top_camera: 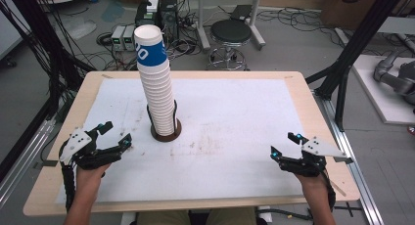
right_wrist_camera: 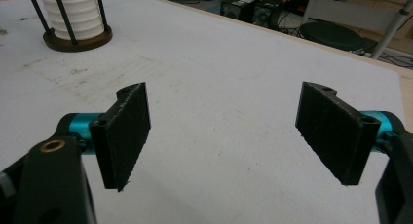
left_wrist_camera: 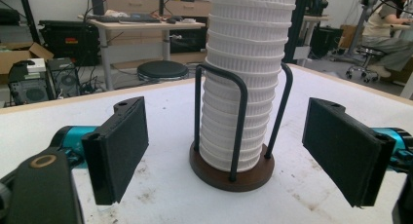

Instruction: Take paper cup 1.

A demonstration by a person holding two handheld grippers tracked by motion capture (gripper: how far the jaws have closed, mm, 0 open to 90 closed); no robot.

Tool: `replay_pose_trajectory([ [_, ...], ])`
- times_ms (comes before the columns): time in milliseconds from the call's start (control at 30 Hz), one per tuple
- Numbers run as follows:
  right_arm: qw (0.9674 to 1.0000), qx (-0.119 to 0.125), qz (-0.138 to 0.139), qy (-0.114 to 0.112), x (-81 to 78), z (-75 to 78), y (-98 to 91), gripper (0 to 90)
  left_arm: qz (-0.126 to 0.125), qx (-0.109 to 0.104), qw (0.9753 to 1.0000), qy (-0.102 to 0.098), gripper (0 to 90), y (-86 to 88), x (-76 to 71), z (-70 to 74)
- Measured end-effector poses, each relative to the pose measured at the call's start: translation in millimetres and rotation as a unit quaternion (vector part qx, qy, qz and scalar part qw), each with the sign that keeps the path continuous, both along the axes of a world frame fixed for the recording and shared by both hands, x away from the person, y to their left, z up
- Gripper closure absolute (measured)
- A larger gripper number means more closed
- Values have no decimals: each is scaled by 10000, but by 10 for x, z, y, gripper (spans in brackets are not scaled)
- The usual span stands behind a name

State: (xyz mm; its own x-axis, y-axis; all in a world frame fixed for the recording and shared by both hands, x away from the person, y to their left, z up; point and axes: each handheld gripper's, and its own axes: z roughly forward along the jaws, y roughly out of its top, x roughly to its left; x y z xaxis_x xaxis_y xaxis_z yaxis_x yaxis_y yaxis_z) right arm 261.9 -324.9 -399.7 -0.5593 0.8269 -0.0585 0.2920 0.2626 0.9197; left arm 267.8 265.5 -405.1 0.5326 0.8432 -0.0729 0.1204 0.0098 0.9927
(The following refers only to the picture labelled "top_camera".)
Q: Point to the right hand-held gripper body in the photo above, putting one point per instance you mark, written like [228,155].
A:
[318,150]

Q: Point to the person's left leg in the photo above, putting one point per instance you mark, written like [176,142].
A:
[163,218]

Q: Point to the black tape strip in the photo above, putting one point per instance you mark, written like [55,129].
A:
[350,160]
[45,163]

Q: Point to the person's leg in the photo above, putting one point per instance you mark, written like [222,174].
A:
[231,217]
[163,218]

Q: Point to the white table mat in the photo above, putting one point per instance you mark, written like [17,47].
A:
[228,120]

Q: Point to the black metal frame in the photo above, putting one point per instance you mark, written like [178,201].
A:
[39,39]
[355,45]

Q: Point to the small black computer case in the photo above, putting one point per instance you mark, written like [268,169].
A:
[145,18]

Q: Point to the grey power supply unit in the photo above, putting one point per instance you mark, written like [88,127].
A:
[117,37]
[129,37]

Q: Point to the wooden desk white legs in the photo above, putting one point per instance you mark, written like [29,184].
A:
[203,32]

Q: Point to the black round stool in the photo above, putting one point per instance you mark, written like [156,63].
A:
[230,31]

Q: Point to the black computer tower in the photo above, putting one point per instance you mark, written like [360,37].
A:
[169,18]

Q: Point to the person's left hand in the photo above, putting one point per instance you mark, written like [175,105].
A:
[91,177]

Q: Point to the white platform board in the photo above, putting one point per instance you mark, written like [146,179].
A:
[381,101]

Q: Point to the person's right leg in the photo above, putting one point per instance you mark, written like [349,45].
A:
[231,217]

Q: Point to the brown cardboard box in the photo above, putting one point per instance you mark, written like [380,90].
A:
[345,9]

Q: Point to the aluminium rail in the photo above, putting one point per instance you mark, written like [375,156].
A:
[352,159]
[23,163]

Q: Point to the stack of white paper cups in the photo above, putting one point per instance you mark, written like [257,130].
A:
[156,88]

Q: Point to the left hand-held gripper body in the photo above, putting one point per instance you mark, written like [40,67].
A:
[78,142]

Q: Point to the person's right hand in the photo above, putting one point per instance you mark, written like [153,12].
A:
[311,184]

